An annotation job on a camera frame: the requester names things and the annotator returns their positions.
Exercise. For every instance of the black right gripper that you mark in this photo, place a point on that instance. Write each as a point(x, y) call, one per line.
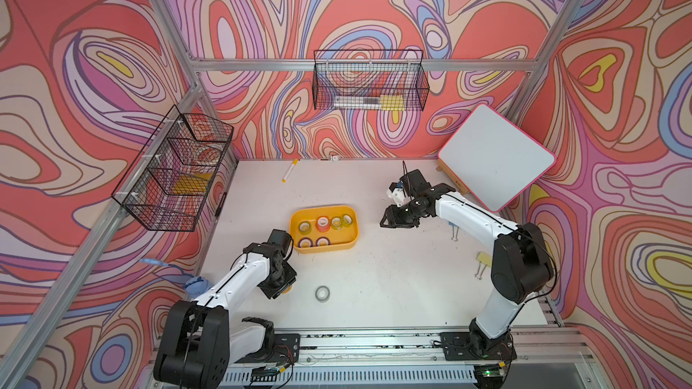
point(395, 221)

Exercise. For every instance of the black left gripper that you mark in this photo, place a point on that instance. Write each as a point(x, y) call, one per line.
point(272, 292)

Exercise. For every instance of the purple tape roll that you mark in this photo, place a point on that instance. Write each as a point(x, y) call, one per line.
point(305, 243)
point(322, 242)

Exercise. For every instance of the grey clear tape roll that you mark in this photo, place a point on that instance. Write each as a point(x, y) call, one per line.
point(322, 294)

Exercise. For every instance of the yellow-green tape roll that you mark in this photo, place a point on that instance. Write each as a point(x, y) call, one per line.
point(347, 220)
point(336, 223)
point(305, 228)

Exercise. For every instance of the yellow plastic storage box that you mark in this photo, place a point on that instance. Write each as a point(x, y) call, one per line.
point(343, 239)

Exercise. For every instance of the red tape roll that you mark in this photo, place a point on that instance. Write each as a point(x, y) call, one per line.
point(323, 224)

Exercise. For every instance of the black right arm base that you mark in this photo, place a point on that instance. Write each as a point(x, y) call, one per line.
point(465, 347)

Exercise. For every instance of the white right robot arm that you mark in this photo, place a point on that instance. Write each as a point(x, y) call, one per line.
point(521, 265)

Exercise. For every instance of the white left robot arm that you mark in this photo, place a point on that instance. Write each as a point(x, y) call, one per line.
point(199, 341)

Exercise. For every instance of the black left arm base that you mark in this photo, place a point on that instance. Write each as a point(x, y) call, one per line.
point(255, 340)

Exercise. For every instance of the blue binder clip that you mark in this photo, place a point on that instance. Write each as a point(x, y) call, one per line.
point(455, 232)

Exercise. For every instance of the blue cloth bundle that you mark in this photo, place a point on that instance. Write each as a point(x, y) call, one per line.
point(193, 286)

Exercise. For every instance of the yellow sticky note pad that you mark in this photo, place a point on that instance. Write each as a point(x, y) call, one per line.
point(484, 259)

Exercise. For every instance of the yellow item in back basket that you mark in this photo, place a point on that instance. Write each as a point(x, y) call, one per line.
point(392, 103)

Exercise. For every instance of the yellow capped white marker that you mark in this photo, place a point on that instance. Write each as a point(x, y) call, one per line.
point(290, 170)

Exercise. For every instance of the white board pink edge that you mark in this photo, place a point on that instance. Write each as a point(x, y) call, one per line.
point(493, 158)

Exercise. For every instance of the yellow block in basket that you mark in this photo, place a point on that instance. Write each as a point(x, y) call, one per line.
point(191, 184)

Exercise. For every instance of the black wire basket left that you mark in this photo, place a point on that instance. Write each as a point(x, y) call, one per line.
point(182, 143)

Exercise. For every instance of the black wire basket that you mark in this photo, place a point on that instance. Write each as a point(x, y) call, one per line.
point(182, 143)
point(354, 79)

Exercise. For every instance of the black wire basket back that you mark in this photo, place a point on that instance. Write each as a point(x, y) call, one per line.
point(354, 79)

